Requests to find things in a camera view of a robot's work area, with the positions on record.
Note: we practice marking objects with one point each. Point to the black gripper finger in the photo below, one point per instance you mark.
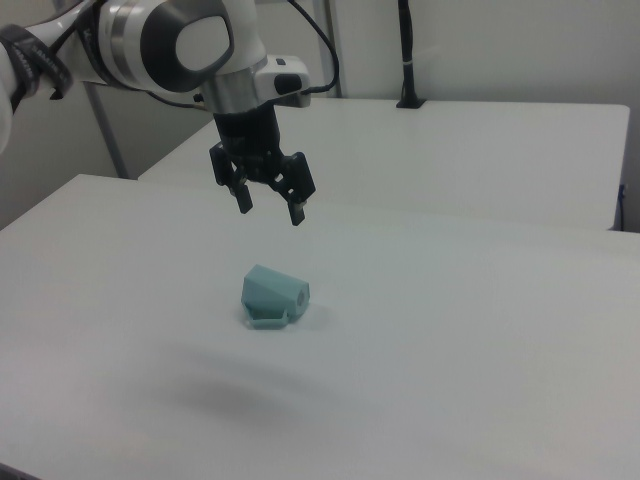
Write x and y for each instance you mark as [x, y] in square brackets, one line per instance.
[299, 200]
[243, 197]

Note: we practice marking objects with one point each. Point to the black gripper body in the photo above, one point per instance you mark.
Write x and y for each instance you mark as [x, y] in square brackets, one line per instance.
[247, 137]

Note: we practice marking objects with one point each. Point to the teal green block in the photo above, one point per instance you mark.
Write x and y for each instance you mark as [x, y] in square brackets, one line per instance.
[265, 295]

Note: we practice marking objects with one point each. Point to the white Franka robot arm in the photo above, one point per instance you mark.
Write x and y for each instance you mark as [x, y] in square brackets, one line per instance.
[125, 40]

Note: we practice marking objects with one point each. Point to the white wall profile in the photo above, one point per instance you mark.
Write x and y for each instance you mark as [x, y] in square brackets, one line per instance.
[332, 30]

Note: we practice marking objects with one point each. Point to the grey metal post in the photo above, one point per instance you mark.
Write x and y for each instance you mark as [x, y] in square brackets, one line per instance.
[106, 130]

